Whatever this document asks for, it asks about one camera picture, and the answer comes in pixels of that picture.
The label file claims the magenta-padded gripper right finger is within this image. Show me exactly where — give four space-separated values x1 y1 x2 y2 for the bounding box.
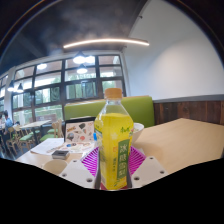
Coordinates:
127 145 169 189

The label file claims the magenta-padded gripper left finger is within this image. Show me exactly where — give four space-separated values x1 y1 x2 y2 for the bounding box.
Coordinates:
59 145 100 190

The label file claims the yellow drink bottle orange cap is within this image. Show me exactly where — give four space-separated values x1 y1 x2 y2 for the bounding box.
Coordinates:
93 87 135 191

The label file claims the small dark box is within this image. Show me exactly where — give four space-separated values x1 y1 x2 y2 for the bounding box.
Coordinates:
51 149 71 160

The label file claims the printed sticker sheet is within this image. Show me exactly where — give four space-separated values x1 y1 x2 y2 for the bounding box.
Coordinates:
59 141 96 154

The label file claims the black-framed tablet with pictures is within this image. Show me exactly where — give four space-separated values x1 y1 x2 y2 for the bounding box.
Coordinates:
63 116 98 144

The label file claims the group of wooden green-seat chairs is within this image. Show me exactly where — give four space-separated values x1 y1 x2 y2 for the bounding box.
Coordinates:
4 118 64 156

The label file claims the wooden dining table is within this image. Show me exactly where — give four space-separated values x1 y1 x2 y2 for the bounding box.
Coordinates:
19 119 53 144

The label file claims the green upholstered bench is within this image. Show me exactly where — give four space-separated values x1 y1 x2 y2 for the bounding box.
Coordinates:
63 95 156 129

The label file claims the person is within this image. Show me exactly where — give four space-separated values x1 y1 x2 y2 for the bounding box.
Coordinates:
1 109 14 134

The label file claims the long curved ceiling light strip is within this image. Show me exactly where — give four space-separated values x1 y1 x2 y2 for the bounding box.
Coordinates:
62 37 150 50

